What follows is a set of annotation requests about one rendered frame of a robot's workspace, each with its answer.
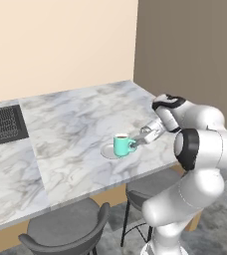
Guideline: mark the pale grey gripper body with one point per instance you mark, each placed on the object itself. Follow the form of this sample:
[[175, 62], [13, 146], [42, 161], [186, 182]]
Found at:
[[150, 132]]

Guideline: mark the grey chair with backrest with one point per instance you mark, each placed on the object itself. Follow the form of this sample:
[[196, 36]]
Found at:
[[65, 229]]

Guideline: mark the grey saucer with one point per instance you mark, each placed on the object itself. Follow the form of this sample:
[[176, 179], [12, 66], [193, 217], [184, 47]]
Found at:
[[107, 151]]

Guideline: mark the teal cup of tea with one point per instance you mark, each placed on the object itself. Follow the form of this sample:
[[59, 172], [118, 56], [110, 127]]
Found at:
[[122, 145]]

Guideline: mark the black hob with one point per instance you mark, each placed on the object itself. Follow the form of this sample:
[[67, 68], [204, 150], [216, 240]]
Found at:
[[3, 125]]

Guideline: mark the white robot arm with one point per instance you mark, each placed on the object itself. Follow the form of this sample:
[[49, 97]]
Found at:
[[191, 186]]

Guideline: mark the grey stool with black legs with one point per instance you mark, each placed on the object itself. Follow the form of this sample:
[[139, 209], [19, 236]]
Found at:
[[145, 189]]

